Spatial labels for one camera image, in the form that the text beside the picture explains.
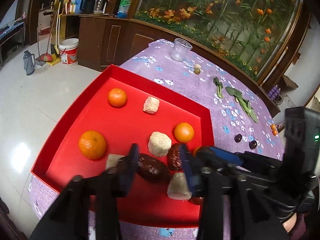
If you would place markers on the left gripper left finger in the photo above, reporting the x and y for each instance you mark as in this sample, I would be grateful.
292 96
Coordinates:
68 216

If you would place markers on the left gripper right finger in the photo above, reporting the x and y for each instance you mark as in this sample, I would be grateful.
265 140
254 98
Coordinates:
231 203

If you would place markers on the large red jujube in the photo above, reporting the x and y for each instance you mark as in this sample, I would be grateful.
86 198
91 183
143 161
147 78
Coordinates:
152 169

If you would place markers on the lone orange tangerine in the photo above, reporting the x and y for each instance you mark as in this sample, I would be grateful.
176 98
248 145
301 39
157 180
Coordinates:
184 132

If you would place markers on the peeled banana piece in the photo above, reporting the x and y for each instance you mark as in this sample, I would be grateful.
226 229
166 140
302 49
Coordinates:
159 144

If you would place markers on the red tray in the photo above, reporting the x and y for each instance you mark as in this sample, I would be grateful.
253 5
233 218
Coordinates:
147 203

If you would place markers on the small banana piece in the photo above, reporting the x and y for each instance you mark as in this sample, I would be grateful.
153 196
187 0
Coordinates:
151 105

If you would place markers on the person right hand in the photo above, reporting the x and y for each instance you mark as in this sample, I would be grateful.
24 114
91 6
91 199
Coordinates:
290 223

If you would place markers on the dark plum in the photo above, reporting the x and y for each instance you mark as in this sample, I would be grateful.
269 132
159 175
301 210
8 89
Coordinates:
252 144
238 138

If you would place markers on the small tangerine far pair front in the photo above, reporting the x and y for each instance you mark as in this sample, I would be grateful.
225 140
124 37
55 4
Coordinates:
275 132

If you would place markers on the purple floral tablecloth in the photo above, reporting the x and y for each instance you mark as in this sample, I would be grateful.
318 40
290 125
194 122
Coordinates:
227 116

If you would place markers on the large green leaf vegetable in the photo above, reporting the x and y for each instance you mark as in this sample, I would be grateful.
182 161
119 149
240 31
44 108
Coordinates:
245 104

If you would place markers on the purple bottles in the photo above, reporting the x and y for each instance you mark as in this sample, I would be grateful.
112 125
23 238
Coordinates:
274 92

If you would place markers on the small bok choy stalk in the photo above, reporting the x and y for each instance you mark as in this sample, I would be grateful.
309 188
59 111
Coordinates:
219 87

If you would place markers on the green olive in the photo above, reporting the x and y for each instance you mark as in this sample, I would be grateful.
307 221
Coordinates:
197 71

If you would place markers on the broom and dustpan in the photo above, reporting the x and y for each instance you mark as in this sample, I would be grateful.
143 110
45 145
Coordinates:
47 56

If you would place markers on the grey kettle on floor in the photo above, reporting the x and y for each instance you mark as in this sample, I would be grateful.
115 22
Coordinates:
29 62

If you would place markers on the clear plastic cup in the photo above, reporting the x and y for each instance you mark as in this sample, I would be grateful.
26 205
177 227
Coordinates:
180 49

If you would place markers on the flower garden glass panel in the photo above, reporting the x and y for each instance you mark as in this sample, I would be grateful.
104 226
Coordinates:
247 33

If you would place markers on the white paint bucket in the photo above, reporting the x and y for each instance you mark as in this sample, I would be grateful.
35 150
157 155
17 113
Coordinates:
69 51

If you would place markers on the green water bottle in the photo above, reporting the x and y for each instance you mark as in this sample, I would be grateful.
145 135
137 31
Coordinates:
123 8

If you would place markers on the black mug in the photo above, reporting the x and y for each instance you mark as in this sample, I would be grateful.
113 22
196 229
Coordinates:
87 6

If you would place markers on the steel thermos jug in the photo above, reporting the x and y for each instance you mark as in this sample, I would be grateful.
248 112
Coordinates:
99 6

